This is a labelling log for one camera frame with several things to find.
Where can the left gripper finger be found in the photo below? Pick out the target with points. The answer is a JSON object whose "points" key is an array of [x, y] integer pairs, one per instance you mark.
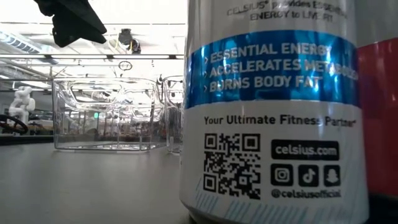
{"points": [[71, 35], [74, 12]]}

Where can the white blue Celsius can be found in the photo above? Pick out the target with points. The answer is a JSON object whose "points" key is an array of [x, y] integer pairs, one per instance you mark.
{"points": [[273, 124]]}

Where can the raspberry lime soda can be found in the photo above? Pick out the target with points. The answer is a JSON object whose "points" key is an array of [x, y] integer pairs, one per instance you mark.
{"points": [[381, 109]]}

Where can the black ceiling spotlight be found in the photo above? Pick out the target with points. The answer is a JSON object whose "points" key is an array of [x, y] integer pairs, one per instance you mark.
{"points": [[125, 35]]}

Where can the small black ceiling fixture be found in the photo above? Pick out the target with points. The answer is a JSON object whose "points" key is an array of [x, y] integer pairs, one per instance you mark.
{"points": [[135, 46]]}

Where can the green exit sign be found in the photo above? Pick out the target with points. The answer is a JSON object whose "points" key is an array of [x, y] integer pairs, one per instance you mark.
{"points": [[95, 115]]}

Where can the white robot figure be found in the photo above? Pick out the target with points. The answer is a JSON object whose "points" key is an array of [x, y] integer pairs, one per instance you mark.
{"points": [[21, 102]]}

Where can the clear plastic bin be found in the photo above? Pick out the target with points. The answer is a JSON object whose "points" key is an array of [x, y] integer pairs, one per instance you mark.
{"points": [[62, 130], [174, 124]]}

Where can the black round wheel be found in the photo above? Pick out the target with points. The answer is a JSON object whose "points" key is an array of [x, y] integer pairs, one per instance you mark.
{"points": [[18, 120]]}

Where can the black background workbench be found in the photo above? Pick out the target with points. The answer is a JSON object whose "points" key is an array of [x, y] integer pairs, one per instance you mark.
{"points": [[25, 140]]}

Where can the horizontal metal frame bar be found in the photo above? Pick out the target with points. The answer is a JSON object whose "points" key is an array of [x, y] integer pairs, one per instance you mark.
{"points": [[77, 57]]}

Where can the silver ceiling air duct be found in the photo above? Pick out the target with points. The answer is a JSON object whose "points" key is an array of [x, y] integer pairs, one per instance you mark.
{"points": [[18, 43]]}

